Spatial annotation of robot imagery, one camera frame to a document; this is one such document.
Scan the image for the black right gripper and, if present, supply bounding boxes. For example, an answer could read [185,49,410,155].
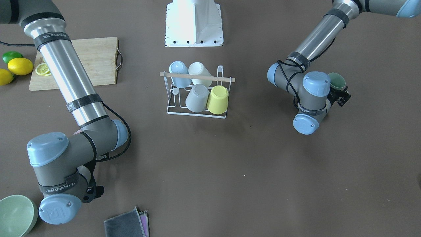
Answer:
[82,161,104,203]

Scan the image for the mint green cup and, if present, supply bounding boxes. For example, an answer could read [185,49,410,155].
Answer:
[328,72,346,91]

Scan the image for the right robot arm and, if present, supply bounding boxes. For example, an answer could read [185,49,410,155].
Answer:
[1,0,131,225]

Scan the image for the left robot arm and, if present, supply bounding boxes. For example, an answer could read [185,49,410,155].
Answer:
[267,0,420,135]

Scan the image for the grey cup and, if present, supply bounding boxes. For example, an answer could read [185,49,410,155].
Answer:
[186,84,209,113]

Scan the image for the light blue cup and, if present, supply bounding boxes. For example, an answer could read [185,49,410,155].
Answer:
[169,61,192,89]

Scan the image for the yellow cup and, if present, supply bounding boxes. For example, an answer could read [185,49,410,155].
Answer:
[207,85,229,115]

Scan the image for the white cup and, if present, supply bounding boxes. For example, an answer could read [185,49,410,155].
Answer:
[188,62,212,87]

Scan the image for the grey folded cloth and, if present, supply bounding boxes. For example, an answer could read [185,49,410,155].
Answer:
[104,207,150,237]

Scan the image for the green bowl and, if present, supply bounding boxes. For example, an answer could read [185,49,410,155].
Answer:
[0,195,38,237]

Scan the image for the lemon slice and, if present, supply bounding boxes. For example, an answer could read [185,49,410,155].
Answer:
[35,63,51,76]

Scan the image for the wooden cutting board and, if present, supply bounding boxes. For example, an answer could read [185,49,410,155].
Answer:
[29,37,122,91]

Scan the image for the yellow lemon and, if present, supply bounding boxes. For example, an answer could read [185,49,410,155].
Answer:
[7,58,34,75]
[0,68,14,86]

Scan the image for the green lime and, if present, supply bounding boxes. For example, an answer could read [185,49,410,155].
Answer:
[2,51,24,64]

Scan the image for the white wire cup rack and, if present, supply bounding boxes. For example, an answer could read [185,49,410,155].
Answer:
[160,66,236,119]

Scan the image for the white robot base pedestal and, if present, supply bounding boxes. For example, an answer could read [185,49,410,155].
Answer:
[164,0,224,47]

